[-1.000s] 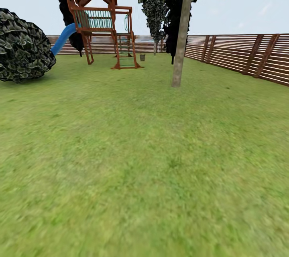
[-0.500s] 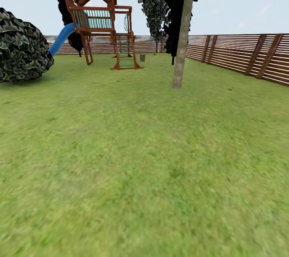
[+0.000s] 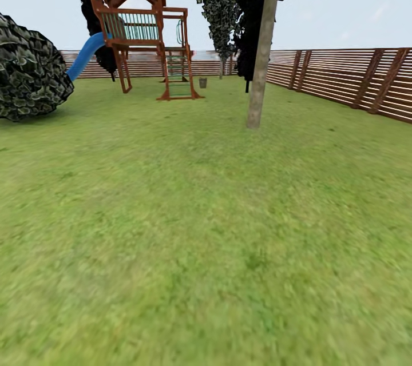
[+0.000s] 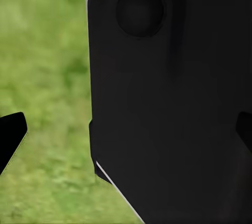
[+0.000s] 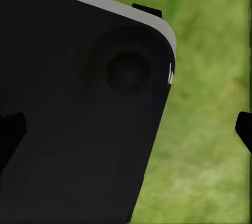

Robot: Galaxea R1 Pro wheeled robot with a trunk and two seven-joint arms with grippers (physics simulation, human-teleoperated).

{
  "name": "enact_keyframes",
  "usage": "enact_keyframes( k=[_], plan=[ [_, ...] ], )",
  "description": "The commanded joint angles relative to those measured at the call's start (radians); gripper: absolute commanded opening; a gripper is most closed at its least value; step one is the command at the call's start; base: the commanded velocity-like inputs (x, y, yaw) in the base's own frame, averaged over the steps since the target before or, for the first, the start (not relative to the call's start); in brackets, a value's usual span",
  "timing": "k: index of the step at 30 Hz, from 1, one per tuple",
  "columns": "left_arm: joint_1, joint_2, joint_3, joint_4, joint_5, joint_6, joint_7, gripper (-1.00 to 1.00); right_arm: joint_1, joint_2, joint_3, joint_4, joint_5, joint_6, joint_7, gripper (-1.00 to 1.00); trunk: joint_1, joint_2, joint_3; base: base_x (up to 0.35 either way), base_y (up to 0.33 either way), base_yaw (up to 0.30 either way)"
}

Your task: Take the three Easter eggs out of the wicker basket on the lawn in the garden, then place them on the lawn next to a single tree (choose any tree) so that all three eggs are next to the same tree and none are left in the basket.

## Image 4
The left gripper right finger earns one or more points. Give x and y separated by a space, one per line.
243 128

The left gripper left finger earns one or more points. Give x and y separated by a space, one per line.
12 130

